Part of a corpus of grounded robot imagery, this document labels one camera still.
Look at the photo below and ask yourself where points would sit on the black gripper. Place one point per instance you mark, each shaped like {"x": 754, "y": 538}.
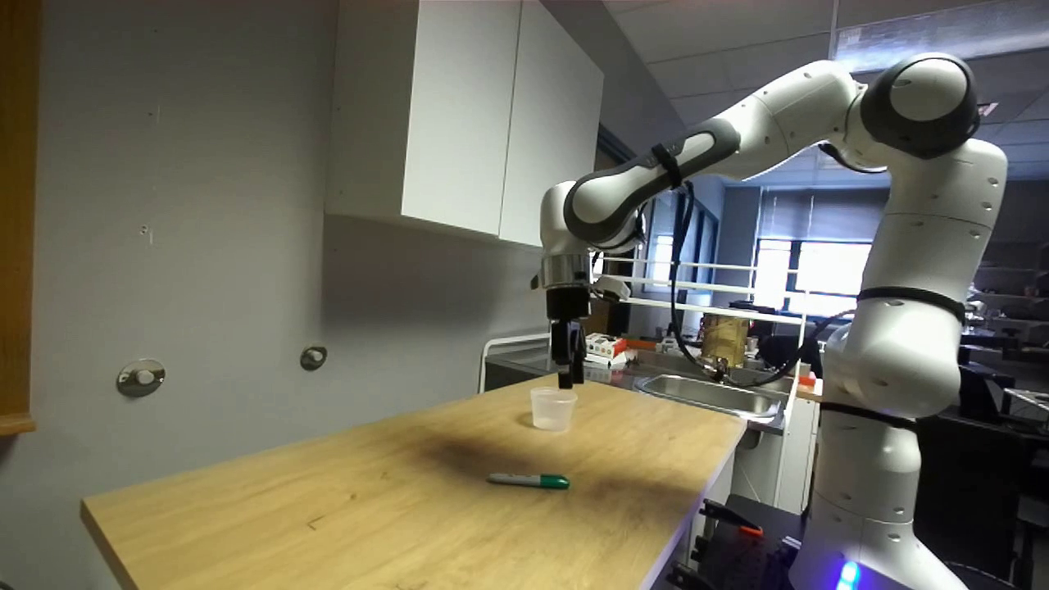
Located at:
{"x": 567, "y": 320}

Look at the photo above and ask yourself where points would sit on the green marker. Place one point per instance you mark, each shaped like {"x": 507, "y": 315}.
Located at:
{"x": 528, "y": 481}

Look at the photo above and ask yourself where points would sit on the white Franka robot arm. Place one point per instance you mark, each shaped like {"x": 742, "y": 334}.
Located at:
{"x": 907, "y": 330}

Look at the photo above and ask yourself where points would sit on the clear plastic cup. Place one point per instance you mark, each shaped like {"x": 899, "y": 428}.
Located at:
{"x": 552, "y": 412}

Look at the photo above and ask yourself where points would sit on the metal sink counter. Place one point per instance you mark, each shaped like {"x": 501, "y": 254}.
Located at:
{"x": 705, "y": 395}

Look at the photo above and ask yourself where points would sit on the brown bag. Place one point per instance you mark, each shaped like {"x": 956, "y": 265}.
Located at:
{"x": 726, "y": 342}

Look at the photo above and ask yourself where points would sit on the white shelf railing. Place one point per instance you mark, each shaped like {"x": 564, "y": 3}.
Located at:
{"x": 722, "y": 291}

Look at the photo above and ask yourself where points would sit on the black red device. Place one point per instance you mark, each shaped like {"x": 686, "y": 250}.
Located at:
{"x": 728, "y": 526}

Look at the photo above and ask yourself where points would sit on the bright window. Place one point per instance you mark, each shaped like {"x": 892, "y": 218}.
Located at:
{"x": 822, "y": 265}

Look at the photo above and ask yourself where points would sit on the black desk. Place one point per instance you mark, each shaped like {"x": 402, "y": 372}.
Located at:
{"x": 986, "y": 481}

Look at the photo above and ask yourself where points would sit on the round metal wall knob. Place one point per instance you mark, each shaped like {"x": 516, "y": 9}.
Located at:
{"x": 139, "y": 379}
{"x": 314, "y": 360}

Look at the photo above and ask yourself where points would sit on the white wall cabinet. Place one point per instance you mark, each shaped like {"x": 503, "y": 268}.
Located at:
{"x": 460, "y": 110}

